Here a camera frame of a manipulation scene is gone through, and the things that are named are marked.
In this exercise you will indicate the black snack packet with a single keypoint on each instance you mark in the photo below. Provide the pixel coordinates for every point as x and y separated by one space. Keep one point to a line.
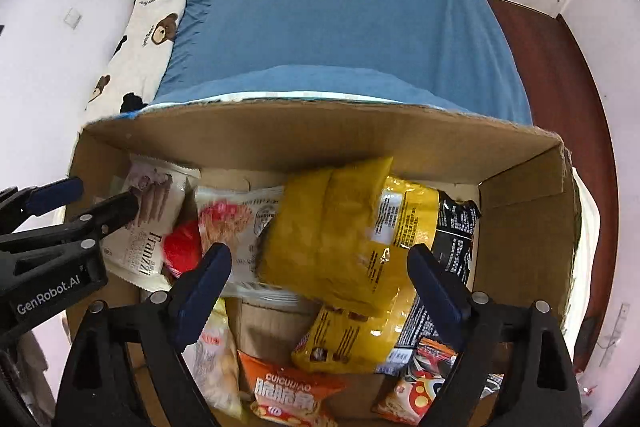
455 247

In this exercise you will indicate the white wafer roll packet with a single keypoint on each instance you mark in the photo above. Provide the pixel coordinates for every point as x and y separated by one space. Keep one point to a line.
150 232

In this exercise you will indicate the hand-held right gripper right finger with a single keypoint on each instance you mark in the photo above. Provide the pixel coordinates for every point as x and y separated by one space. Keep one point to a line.
435 292

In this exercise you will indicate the large yellow snack packet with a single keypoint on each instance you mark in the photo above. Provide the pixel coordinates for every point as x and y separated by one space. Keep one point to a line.
345 342

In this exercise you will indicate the bear print pillow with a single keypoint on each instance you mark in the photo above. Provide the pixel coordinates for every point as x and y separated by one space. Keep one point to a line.
150 32

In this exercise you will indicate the clear yellow-edged snack packet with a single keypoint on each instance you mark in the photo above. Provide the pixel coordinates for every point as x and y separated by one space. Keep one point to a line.
217 362

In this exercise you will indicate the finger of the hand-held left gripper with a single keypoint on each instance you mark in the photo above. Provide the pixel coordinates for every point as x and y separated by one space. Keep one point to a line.
55 198
112 212

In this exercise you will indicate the cardboard box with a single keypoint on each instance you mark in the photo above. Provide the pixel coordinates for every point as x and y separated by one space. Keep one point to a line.
300 142

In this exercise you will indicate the white wall socket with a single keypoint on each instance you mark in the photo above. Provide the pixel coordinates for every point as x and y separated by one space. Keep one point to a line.
73 17

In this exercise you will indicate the small yellow snack packet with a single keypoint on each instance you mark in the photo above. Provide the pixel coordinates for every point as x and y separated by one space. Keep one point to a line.
325 237

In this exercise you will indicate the blue bed sheet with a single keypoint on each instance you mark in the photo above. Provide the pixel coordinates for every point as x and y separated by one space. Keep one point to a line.
325 17

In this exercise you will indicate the plain orange snack packet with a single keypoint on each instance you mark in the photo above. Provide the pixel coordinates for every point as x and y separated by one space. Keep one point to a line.
287 394

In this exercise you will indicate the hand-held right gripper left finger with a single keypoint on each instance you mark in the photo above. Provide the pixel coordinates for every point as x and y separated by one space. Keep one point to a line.
205 297

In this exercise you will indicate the large orange panda packet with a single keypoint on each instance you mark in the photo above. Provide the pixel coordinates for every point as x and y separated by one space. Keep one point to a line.
420 394

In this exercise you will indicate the white nut snack packet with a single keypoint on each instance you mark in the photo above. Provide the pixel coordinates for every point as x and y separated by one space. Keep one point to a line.
235 227

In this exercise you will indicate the red triangular snack packet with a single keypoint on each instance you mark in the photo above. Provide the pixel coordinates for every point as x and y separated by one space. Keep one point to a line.
182 249

